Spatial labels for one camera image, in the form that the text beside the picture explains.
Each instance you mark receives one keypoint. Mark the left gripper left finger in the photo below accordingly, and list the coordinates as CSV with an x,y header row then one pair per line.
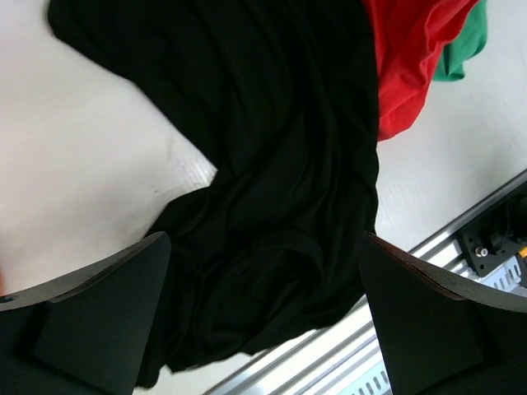
x,y
84,332

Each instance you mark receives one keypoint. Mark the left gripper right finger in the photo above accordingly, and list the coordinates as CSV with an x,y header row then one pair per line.
x,y
441,333

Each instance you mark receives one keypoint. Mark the black tank top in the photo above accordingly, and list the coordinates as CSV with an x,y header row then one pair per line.
x,y
281,97

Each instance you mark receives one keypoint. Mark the green tank top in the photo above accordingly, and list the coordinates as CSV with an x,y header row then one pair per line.
x,y
470,42

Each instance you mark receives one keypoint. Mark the red tank top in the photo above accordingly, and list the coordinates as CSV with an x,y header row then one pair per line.
x,y
409,39

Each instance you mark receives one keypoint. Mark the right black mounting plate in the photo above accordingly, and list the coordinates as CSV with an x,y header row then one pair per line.
x,y
495,235

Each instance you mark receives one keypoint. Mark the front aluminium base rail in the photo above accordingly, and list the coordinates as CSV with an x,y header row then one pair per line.
x,y
320,362

